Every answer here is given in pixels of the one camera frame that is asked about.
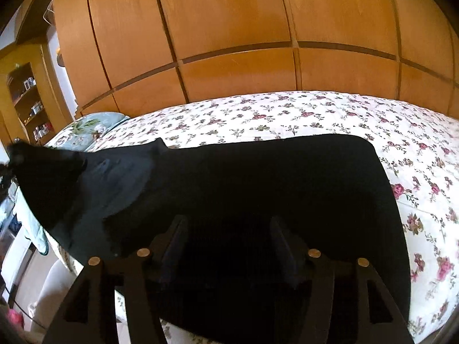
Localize white floral bedspread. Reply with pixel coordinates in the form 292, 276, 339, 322
46, 90, 459, 344

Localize black pants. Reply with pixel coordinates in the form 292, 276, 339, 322
1, 134, 401, 343

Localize wooden shelf unit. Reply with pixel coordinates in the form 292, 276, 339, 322
1, 41, 72, 146

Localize wooden wardrobe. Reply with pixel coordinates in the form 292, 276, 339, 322
54, 0, 458, 117

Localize teal floral pillow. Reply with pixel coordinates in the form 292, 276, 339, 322
16, 112, 129, 255

